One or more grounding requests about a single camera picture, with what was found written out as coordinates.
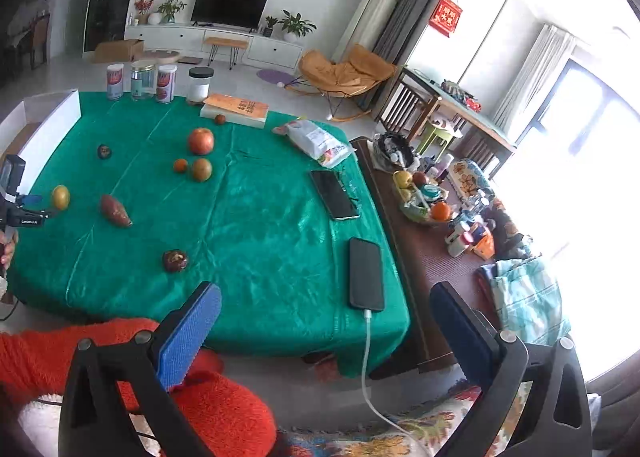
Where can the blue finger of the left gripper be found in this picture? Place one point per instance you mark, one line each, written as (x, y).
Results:
(30, 200)

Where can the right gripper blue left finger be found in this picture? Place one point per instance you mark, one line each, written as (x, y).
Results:
(166, 354)

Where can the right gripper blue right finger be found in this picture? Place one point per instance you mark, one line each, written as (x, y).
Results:
(478, 347)

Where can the yellow round fruit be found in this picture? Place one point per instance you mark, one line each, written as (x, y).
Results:
(60, 197)

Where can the dark wrinkled fruit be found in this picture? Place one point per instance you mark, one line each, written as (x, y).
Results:
(104, 152)
(175, 261)

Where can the short sweet potato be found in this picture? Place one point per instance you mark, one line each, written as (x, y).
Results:
(114, 211)

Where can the small orange mandarin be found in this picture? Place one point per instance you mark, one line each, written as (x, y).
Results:
(180, 165)

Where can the green-brown round fruit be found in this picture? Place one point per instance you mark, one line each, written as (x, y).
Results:
(202, 170)

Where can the large red apple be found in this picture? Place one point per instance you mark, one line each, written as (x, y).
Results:
(201, 141)

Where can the orange fuzzy sleeve forearm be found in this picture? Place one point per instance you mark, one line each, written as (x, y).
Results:
(229, 418)

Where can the person's left hand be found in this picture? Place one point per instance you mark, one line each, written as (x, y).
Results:
(8, 244)

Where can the light blue folded cloth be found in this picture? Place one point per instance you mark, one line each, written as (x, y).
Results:
(527, 299)

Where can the white cardboard box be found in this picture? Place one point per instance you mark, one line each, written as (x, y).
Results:
(35, 128)

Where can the green satin tablecloth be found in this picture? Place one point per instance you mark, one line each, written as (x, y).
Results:
(257, 229)

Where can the black smartphone near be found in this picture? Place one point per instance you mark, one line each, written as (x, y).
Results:
(365, 277)

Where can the black smartphone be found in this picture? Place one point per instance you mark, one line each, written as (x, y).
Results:
(334, 196)
(365, 277)

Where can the red white tin can left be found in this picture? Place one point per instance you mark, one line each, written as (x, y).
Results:
(115, 81)

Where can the red white tin can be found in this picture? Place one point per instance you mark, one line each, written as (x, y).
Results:
(165, 83)
(115, 81)

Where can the orange fuzzy left sleeve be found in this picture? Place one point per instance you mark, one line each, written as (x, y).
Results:
(34, 364)

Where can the fruit bowl on side table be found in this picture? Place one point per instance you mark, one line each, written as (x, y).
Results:
(422, 202)

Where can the clear glass jar gold lid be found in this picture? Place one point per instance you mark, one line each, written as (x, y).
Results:
(142, 79)

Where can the brown cardboard box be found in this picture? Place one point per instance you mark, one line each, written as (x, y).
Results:
(119, 51)

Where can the red white tin can right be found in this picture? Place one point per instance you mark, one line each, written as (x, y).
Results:
(165, 83)

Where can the black smartphone far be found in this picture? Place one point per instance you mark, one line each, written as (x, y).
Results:
(334, 196)

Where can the white jar black lid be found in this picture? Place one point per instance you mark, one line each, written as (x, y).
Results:
(198, 87)

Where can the white tv cabinet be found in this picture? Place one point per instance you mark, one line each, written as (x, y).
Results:
(239, 47)

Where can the white snack bag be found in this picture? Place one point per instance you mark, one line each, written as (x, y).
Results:
(316, 143)

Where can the dark wooden chair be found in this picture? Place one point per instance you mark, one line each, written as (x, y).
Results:
(413, 99)

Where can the black flat television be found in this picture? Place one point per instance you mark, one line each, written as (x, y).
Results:
(234, 13)

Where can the orange lounge chair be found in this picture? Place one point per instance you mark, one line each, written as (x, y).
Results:
(358, 74)

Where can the potted green plant large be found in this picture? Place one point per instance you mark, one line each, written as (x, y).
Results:
(295, 27)

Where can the covered standing air conditioner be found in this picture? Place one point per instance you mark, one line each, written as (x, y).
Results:
(365, 27)

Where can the red wall hanging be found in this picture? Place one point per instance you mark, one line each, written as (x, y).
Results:
(445, 17)

